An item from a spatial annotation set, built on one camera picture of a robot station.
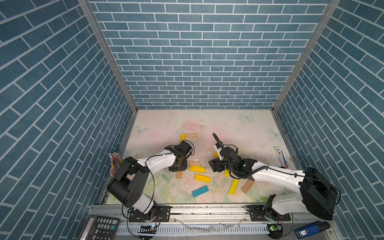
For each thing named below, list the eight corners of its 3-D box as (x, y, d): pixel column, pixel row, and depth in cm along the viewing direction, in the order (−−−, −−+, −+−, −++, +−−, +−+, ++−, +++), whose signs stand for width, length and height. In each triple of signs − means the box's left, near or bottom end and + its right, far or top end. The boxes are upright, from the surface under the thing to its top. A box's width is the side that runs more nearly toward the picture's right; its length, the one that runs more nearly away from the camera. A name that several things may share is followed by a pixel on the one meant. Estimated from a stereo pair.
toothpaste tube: (284, 169, 92) (286, 168, 90) (274, 148, 102) (275, 146, 100) (290, 168, 92) (292, 167, 90) (279, 147, 102) (280, 145, 100)
